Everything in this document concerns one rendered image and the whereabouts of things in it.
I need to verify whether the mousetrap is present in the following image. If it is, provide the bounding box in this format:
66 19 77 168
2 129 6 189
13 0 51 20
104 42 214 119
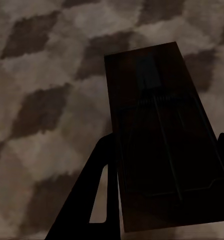
104 42 224 233

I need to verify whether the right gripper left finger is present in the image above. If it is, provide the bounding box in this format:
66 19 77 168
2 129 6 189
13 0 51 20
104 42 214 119
45 133 121 240

